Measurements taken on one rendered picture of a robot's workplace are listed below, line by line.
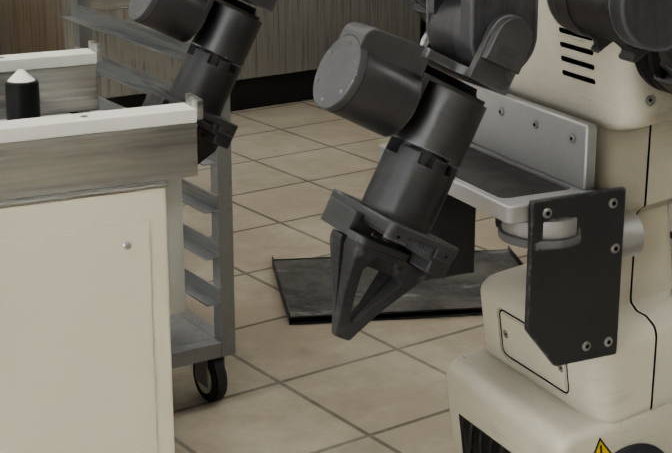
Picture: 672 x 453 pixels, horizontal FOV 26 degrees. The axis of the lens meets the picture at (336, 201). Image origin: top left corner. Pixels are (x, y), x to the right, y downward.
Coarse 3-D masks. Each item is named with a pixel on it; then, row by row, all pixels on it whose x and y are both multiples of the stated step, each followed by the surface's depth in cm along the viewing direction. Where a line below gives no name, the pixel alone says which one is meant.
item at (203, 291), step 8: (192, 272) 279; (192, 280) 279; (200, 280) 276; (192, 288) 278; (200, 288) 277; (208, 288) 274; (216, 288) 271; (192, 296) 274; (200, 296) 274; (208, 296) 274; (216, 296) 271; (208, 304) 270; (216, 304) 271
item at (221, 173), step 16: (224, 112) 262; (224, 160) 264; (224, 176) 265; (224, 192) 266; (224, 208) 266; (224, 224) 267; (224, 240) 268; (224, 256) 269; (224, 272) 270; (224, 288) 271; (224, 304) 272; (224, 320) 272; (224, 336) 273; (224, 352) 274
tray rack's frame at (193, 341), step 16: (80, 0) 307; (80, 32) 309; (80, 112) 315; (176, 320) 284; (192, 320) 284; (176, 336) 276; (192, 336) 276; (208, 336) 276; (176, 352) 269; (192, 352) 270; (208, 352) 272
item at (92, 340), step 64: (128, 192) 123; (0, 256) 119; (64, 256) 122; (128, 256) 124; (0, 320) 121; (64, 320) 123; (128, 320) 126; (0, 384) 122; (64, 384) 125; (128, 384) 127; (0, 448) 123; (64, 448) 126; (128, 448) 129
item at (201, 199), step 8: (184, 184) 276; (192, 184) 273; (184, 192) 276; (192, 192) 273; (200, 192) 270; (208, 192) 268; (184, 200) 272; (192, 200) 272; (200, 200) 271; (208, 200) 268; (216, 200) 265; (200, 208) 267; (208, 208) 267; (216, 208) 266
